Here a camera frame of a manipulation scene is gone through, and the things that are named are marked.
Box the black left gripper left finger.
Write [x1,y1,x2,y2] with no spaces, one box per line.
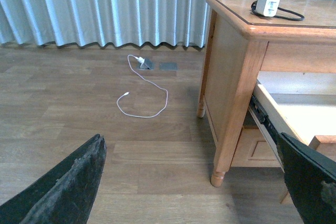
[1,134,107,223]

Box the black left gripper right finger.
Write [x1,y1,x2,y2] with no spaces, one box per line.
[277,133,335,223]

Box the wooden drawer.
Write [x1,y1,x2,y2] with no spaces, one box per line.
[248,71,335,160]
[231,128,280,167]

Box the white charger adapter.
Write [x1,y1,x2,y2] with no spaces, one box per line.
[255,0,280,17]

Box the black charger cable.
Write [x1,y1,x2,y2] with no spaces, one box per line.
[250,0,306,22]

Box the wooden nightstand cabinet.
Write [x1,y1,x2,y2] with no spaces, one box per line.
[197,0,335,187]

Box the open metal floor socket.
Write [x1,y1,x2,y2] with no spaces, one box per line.
[137,58,154,70]

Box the white floor plug adapter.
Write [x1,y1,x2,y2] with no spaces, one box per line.
[135,57,145,64]

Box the closed metal floor socket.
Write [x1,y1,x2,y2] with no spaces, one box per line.
[159,62,178,71]

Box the pale pleated curtain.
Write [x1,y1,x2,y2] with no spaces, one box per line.
[1,0,208,47]

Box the white floor charging cable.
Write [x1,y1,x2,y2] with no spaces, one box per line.
[116,54,169,119]

